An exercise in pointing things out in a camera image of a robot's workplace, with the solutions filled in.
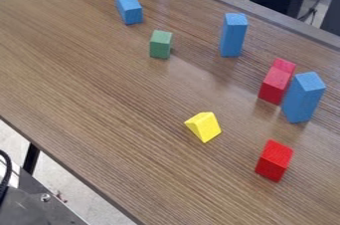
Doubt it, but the red cube block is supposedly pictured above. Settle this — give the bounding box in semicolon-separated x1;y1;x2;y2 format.
254;138;295;183

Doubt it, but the red rectangular block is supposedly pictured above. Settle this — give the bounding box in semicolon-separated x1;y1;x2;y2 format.
257;57;298;107

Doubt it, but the green cube block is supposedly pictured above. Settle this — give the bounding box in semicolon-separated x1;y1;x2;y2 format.
148;29;175;60

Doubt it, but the blue rectangular block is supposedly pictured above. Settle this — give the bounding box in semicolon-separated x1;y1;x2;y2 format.
113;0;145;26
219;12;251;59
279;71;328;124

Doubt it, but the yellow wedge block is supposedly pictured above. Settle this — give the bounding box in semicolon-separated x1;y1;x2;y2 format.
183;112;224;144

